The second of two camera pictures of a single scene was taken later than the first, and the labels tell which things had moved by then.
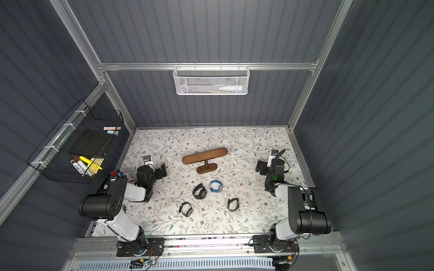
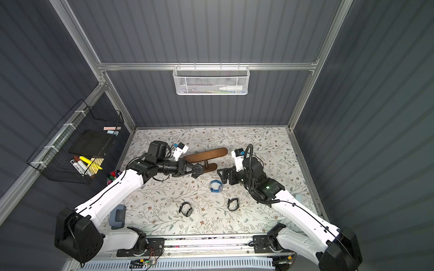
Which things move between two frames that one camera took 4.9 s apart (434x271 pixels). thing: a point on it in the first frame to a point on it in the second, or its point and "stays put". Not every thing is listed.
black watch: x=186 y=209 stays put
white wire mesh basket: x=211 y=80 stays put
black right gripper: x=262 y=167 to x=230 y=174
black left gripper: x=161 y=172 to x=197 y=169
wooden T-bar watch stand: x=205 y=156 stays put
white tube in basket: x=231 y=88 stays put
